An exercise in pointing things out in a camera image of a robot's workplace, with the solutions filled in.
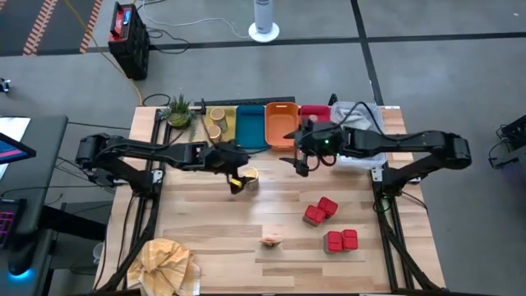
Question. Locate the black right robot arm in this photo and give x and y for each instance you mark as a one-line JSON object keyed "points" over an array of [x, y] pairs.
{"points": [[411, 141]]}

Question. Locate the black desk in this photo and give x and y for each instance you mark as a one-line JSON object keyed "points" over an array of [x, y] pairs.
{"points": [[45, 164]]}

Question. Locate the clear plastic storage bin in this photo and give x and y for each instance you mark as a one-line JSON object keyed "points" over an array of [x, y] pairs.
{"points": [[357, 164]]}

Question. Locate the orange plastic bin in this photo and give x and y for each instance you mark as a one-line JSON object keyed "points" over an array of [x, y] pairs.
{"points": [[281, 123]]}

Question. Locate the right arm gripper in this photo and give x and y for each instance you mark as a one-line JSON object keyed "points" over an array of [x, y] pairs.
{"points": [[316, 141]]}

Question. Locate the furikake seasoning glass jar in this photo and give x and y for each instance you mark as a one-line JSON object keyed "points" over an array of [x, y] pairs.
{"points": [[218, 117]]}

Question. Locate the pink backlit keyboard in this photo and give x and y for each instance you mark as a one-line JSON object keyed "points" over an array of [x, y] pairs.
{"points": [[6, 224]]}

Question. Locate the computer monitor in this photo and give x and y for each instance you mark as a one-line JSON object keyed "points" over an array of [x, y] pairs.
{"points": [[12, 150]]}

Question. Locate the smoked paprika red lid tin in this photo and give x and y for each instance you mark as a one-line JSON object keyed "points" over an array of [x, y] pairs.
{"points": [[314, 214], [350, 239], [328, 205], [333, 241]]}

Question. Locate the gold lid white label jar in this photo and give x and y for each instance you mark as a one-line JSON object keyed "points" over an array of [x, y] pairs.
{"points": [[251, 174]]}

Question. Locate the small potted green plant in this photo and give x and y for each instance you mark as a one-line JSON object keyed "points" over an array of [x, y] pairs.
{"points": [[178, 115]]}

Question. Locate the brown spice pouch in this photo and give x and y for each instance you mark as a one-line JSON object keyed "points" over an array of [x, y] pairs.
{"points": [[271, 241]]}

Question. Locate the black rail bar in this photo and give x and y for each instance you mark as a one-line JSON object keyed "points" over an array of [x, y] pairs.
{"points": [[246, 101]]}

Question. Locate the white paper sheet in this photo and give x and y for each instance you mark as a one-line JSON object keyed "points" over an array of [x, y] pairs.
{"points": [[14, 125]]}

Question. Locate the black device with blue light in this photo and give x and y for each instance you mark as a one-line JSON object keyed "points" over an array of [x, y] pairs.
{"points": [[20, 263]]}

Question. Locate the yellow checked cloth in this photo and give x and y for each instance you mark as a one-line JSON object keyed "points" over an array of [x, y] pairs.
{"points": [[162, 267]]}

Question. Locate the yellow plastic bin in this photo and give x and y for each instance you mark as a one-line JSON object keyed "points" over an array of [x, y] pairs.
{"points": [[231, 123]]}

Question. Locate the pinkish red plastic bin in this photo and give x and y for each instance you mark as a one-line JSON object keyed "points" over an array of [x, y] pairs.
{"points": [[316, 111]]}

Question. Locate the black red power station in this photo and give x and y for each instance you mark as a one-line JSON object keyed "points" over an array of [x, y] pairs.
{"points": [[131, 45]]}

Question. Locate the grey cloth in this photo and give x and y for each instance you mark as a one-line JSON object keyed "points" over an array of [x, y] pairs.
{"points": [[361, 119]]}

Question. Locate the white cup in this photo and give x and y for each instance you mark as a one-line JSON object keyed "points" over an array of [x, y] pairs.
{"points": [[98, 252]]}

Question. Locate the black clamp mount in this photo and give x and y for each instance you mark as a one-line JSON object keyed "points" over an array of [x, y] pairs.
{"points": [[333, 99]]}

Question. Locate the gold lid glass spice jar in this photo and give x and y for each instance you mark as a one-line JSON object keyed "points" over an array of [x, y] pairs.
{"points": [[213, 132]]}

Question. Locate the teal plastic bin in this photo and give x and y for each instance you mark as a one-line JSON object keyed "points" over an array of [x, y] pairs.
{"points": [[250, 127]]}

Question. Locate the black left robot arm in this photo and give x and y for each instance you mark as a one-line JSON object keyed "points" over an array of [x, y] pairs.
{"points": [[135, 146]]}

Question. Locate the white tower fan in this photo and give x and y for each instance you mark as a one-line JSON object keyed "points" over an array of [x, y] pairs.
{"points": [[264, 16]]}

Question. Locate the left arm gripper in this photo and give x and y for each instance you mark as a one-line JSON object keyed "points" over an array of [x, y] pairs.
{"points": [[222, 158]]}

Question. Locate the small glass spice jar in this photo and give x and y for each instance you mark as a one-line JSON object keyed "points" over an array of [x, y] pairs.
{"points": [[313, 118]]}

